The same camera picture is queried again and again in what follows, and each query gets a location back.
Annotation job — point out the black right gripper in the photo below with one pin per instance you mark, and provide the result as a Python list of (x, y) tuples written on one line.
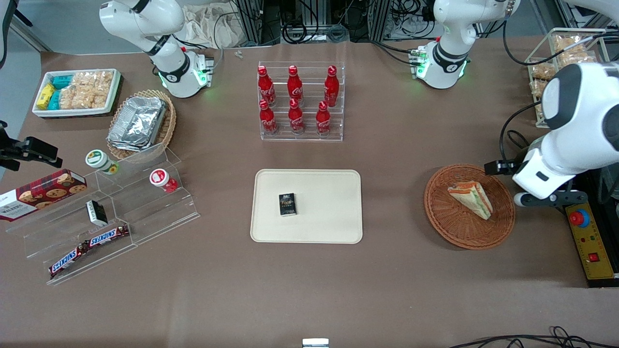
[(14, 152)]

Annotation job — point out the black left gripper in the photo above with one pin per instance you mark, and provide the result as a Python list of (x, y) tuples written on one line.
[(503, 167)]

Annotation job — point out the triangular sandwich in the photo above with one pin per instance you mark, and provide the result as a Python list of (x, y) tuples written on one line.
[(471, 198)]

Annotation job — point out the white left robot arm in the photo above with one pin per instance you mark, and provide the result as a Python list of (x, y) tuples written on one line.
[(447, 29)]

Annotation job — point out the brown round wicker basket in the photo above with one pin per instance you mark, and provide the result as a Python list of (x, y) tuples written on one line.
[(457, 229)]

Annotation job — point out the light oval wicker basket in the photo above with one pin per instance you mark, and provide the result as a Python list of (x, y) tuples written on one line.
[(168, 123)]

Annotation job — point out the beige plastic tray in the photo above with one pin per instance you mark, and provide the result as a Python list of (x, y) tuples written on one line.
[(324, 208)]

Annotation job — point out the red tartan cookie box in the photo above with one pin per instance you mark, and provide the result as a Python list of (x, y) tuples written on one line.
[(41, 193)]

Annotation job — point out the white rectangular snack bin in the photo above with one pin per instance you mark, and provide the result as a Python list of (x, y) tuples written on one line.
[(72, 112)]

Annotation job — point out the teal snack packet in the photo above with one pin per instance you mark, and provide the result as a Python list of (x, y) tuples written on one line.
[(54, 100), (62, 81)]

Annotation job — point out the yellow snack packet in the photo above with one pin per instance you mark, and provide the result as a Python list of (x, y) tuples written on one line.
[(45, 95)]

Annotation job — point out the green lid yogurt cup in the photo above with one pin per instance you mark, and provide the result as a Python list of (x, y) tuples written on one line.
[(98, 160)]

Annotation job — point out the clear rice cracker bag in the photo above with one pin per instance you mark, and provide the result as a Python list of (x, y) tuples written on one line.
[(67, 97), (94, 79), (94, 98)]

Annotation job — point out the clear fried snack bag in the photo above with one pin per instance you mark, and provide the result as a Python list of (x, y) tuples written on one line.
[(539, 112), (576, 59), (537, 87), (542, 71), (568, 44)]

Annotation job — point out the small black white box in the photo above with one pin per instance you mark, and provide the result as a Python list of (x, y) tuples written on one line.
[(96, 213)]

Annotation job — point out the stack of foil trays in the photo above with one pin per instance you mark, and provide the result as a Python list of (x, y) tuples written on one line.
[(138, 123)]

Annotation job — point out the black appliance housing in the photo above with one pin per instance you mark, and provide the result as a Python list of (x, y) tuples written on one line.
[(608, 193)]

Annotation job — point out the Snickers chocolate bar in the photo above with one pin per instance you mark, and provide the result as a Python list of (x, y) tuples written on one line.
[(67, 260), (109, 235)]

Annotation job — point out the yellow emergency stop box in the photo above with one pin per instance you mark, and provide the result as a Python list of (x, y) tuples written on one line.
[(592, 244)]

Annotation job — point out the clear acrylic stepped stand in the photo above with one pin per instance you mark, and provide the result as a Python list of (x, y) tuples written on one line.
[(145, 212)]

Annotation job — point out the red lid yogurt cup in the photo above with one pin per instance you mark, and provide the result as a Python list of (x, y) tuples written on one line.
[(160, 179)]

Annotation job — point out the black stand pole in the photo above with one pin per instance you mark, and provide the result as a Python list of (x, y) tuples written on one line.
[(8, 19)]

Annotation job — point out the red cola bottle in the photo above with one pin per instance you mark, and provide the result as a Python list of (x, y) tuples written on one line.
[(267, 120), (295, 118), (323, 121), (294, 87), (264, 87), (331, 87)]

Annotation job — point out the clear acrylic bottle rack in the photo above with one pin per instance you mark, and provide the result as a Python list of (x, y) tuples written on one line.
[(309, 130)]

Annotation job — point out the crumpled beige cloth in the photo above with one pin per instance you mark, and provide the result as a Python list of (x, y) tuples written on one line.
[(208, 26)]

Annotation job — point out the small black card box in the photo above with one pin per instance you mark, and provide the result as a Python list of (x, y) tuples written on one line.
[(287, 204)]

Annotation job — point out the small white device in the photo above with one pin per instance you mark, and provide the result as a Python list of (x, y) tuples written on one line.
[(315, 343)]

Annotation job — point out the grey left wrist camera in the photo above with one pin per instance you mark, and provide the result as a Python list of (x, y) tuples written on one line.
[(551, 199)]

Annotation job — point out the aluminium frame post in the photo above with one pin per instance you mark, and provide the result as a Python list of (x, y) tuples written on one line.
[(379, 19), (251, 19)]

